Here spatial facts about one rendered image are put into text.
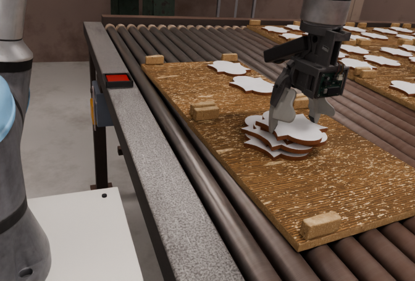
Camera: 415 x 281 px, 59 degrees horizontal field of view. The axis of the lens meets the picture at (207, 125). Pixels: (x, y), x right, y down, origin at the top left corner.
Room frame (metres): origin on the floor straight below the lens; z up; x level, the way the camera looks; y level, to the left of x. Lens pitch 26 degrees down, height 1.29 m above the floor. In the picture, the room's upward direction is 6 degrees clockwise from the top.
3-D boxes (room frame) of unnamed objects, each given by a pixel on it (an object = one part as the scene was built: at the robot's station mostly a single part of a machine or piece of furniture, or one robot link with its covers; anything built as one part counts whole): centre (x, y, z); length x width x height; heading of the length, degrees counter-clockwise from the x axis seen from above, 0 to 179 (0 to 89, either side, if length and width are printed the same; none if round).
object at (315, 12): (0.65, -0.18, 1.21); 0.08 x 0.08 x 0.05
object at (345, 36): (0.64, -0.18, 1.13); 0.09 x 0.08 x 0.12; 30
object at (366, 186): (0.65, -0.20, 0.93); 0.41 x 0.35 x 0.02; 27
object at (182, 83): (1.02, -0.02, 0.93); 0.41 x 0.35 x 0.02; 26
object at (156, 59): (1.14, 0.19, 0.95); 0.06 x 0.02 x 0.03; 116
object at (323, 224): (0.41, -0.17, 0.95); 0.06 x 0.02 x 0.03; 117
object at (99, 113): (1.18, 0.35, 0.77); 0.14 x 0.11 x 0.18; 23
